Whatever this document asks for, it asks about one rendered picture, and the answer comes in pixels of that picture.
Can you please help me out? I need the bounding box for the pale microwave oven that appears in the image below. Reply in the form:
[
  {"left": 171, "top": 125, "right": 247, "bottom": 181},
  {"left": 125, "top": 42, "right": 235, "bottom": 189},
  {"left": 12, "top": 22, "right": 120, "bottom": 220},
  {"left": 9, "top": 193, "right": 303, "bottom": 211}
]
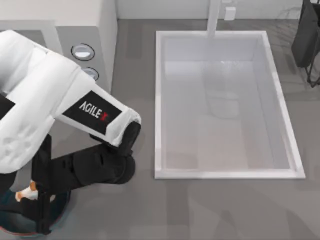
[{"left": 0, "top": 19, "right": 119, "bottom": 94}]

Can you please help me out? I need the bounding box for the white wall socket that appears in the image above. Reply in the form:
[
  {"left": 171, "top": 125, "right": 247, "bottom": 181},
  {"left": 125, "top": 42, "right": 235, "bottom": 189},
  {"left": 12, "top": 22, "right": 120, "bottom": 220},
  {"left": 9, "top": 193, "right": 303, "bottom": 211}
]
[{"left": 224, "top": 6, "right": 237, "bottom": 22}]

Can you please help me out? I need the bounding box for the white sink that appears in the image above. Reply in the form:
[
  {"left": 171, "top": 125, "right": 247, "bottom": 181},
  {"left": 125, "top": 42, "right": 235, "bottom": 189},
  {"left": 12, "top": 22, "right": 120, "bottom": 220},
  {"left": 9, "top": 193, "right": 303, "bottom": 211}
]
[{"left": 153, "top": 30, "right": 307, "bottom": 181}]

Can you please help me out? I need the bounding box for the black frame stand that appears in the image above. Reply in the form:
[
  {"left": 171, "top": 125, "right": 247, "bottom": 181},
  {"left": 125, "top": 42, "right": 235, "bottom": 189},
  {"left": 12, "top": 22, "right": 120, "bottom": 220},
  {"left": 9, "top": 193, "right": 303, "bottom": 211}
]
[{"left": 291, "top": 0, "right": 320, "bottom": 88}]

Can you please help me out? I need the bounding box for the small round microwave knob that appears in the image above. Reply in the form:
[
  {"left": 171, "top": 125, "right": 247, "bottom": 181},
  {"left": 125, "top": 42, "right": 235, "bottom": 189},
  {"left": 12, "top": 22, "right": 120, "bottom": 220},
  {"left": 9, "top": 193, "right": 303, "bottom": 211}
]
[{"left": 83, "top": 66, "right": 100, "bottom": 82}]

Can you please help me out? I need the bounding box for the orange and white bread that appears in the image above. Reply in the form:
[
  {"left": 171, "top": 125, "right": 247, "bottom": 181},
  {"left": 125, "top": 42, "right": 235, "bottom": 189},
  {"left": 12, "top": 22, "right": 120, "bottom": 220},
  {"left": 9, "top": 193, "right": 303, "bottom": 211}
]
[{"left": 14, "top": 181, "right": 39, "bottom": 201}]

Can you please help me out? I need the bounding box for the large round microwave knob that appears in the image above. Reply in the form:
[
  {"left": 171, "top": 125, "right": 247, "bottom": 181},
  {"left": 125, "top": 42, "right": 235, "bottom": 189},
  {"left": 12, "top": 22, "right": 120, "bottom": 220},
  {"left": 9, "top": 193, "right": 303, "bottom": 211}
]
[{"left": 70, "top": 42, "right": 96, "bottom": 61}]

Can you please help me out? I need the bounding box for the dark blue round basket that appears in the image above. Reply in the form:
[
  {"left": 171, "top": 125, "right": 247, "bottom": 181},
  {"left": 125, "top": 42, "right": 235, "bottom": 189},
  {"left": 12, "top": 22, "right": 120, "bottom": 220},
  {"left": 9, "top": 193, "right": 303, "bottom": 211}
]
[{"left": 0, "top": 188, "right": 73, "bottom": 235}]

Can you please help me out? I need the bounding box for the tall white tap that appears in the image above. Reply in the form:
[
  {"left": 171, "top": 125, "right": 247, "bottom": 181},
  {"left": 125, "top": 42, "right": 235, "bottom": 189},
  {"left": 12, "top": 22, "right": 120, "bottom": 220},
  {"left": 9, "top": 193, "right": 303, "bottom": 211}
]
[{"left": 206, "top": 0, "right": 225, "bottom": 39}]

